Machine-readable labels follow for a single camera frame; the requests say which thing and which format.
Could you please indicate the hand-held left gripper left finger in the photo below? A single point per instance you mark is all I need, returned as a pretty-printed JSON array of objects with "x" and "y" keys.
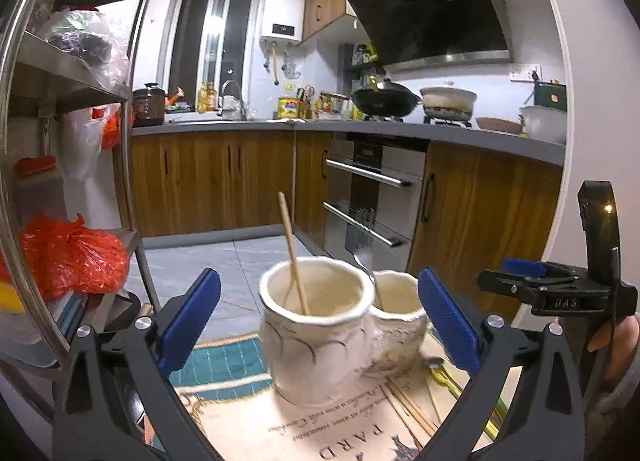
[{"x": 192, "y": 316}]

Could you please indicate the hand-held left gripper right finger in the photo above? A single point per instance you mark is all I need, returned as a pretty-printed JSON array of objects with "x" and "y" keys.
[{"x": 445, "y": 316}]

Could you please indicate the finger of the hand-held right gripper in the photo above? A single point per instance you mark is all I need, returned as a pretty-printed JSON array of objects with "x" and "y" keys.
[
  {"x": 500, "y": 283},
  {"x": 522, "y": 267}
]

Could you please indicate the wooden chopstick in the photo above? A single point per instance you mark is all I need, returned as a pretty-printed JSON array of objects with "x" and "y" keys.
[
  {"x": 417, "y": 403},
  {"x": 410, "y": 408},
  {"x": 434, "y": 398},
  {"x": 291, "y": 246}
]

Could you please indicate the white ceramic double utensil holder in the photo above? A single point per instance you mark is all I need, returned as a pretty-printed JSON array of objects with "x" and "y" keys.
[{"x": 320, "y": 341}]

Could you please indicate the person's right forearm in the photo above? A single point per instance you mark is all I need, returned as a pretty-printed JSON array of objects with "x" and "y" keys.
[{"x": 622, "y": 393}]

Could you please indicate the person's right hand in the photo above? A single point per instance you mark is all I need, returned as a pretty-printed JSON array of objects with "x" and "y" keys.
[{"x": 625, "y": 341}]

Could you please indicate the metal spoon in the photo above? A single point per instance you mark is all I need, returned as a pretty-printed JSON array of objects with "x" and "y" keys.
[{"x": 434, "y": 363}]

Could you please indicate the white enamel bowl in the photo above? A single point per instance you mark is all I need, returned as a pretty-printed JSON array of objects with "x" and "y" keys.
[{"x": 545, "y": 126}]

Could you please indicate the orange plastic bag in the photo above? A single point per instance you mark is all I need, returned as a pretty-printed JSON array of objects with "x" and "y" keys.
[
  {"x": 75, "y": 256},
  {"x": 112, "y": 128}
]

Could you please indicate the wooden base cabinets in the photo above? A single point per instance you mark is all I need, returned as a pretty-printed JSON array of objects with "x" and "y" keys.
[{"x": 210, "y": 181}]

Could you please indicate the shallow brown bowl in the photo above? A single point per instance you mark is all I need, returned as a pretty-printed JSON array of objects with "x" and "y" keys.
[{"x": 497, "y": 125}]

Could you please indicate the built-in steel oven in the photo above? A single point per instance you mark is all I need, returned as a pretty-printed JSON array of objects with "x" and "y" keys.
[{"x": 370, "y": 191}]

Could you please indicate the green box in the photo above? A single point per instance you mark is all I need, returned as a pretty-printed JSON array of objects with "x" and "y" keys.
[{"x": 550, "y": 96}]

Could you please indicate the printed table mat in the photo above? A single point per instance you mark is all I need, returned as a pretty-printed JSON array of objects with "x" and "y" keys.
[{"x": 310, "y": 421}]

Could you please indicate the white cooking pot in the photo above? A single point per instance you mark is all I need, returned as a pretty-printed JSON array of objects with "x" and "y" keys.
[{"x": 447, "y": 101}]

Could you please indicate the white plastic bag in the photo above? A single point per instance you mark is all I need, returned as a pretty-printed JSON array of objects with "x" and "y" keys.
[{"x": 80, "y": 141}]

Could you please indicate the dark pressure cooker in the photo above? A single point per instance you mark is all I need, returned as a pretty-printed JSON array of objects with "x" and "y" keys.
[{"x": 148, "y": 106}]

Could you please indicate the red lidded plastic container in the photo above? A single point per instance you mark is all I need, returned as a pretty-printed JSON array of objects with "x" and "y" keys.
[{"x": 37, "y": 166}]

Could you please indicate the black wok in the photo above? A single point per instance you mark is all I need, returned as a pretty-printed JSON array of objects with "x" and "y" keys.
[{"x": 385, "y": 98}]

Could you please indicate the cooking oil bottles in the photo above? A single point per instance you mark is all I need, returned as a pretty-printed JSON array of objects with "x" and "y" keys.
[{"x": 207, "y": 98}]

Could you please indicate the grey kitchen countertop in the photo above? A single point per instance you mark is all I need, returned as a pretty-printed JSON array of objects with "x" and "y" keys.
[{"x": 300, "y": 126}]

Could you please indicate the chrome sink faucet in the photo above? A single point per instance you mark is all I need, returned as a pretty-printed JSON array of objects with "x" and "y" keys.
[{"x": 235, "y": 91}]

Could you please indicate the yellow round container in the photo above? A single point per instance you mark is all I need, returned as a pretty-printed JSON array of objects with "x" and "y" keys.
[{"x": 291, "y": 108}]

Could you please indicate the knife block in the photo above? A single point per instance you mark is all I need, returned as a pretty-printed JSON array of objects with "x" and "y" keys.
[{"x": 304, "y": 103}]

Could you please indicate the metal storage rack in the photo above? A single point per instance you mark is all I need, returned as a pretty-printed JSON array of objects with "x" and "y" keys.
[{"x": 75, "y": 86}]

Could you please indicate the black range hood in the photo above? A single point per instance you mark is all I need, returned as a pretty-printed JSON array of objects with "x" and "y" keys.
[{"x": 430, "y": 6}]

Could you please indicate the clear bag of vegetables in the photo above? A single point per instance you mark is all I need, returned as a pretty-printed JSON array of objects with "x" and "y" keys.
[{"x": 85, "y": 43}]

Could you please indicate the white water heater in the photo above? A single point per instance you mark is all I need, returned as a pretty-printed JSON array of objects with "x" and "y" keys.
[{"x": 282, "y": 11}]

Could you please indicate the white wall outlet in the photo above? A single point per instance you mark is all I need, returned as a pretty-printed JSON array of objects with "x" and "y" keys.
[{"x": 525, "y": 73}]

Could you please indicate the wall spice shelf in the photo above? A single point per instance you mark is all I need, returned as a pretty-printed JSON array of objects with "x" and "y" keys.
[{"x": 357, "y": 61}]

